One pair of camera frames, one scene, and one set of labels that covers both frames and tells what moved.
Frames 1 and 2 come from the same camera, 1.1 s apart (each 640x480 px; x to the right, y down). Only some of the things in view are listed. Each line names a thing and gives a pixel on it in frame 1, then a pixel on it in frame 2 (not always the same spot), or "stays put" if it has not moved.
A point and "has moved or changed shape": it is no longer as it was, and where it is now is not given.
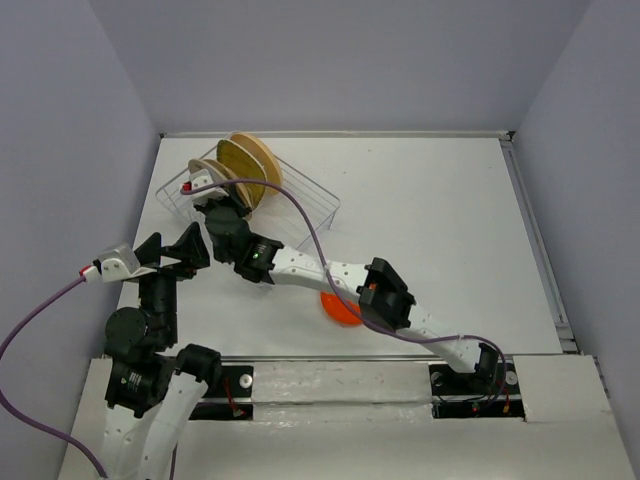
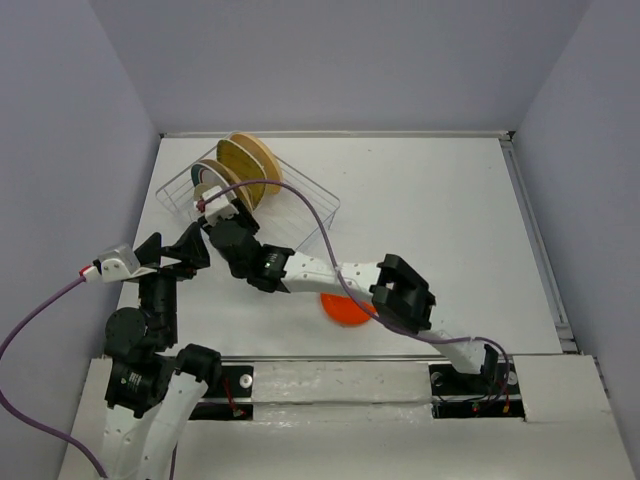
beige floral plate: [229, 175] stays put
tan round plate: [261, 151] stays put
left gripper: [167, 268] stays put
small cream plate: [197, 165] has moved or changed shape
